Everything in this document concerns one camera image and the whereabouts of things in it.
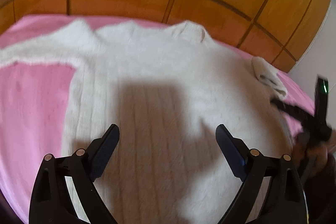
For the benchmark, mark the white knitted sweater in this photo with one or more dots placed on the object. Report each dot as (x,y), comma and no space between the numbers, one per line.
(167,90)

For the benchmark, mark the person's right hand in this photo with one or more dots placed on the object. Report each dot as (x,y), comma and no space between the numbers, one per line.
(311,160)

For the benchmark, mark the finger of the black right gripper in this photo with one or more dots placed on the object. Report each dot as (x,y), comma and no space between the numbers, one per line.
(292,110)

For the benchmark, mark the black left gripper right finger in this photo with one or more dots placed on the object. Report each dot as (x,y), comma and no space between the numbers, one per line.
(284,201)

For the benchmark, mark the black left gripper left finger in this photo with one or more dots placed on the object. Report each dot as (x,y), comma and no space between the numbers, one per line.
(50,200)

